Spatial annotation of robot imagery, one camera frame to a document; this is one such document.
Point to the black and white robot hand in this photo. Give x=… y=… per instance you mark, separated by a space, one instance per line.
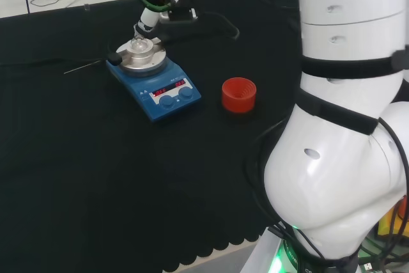
x=149 y=15

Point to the heater with blue base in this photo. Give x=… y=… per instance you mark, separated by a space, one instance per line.
x=166 y=87

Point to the clear round-bottom flask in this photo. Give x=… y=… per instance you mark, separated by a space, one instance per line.
x=138 y=44

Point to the black knob with thin probe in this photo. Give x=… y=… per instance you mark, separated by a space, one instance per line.
x=113 y=58

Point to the clear cloth clip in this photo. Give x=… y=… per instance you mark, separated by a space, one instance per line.
x=86 y=7

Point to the red ribbed plastic cup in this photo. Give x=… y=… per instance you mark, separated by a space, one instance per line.
x=239 y=95

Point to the black bench cloth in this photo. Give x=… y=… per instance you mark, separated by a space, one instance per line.
x=96 y=164

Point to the yellow stop button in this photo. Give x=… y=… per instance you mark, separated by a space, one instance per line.
x=393 y=218

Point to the silver usb plug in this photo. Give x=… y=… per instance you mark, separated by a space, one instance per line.
x=369 y=266

